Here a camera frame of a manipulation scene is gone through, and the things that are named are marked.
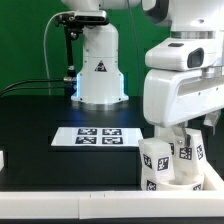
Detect black camera on stand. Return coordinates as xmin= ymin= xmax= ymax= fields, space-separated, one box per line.
xmin=55 ymin=11 xmax=109 ymax=97

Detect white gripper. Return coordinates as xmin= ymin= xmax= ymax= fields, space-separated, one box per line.
xmin=143 ymin=69 xmax=224 ymax=147

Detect white workspace border frame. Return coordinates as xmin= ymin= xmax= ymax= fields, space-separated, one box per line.
xmin=0 ymin=150 xmax=224 ymax=220

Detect white round stool seat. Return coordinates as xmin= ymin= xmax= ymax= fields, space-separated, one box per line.
xmin=139 ymin=166 xmax=205 ymax=192

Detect grey camera cable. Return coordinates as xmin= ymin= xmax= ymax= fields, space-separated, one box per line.
xmin=43 ymin=11 xmax=73 ymax=97

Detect white marker sheet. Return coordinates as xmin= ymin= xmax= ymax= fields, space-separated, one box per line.
xmin=51 ymin=127 xmax=143 ymax=147

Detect black cables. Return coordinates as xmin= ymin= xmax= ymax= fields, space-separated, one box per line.
xmin=0 ymin=78 xmax=73 ymax=98

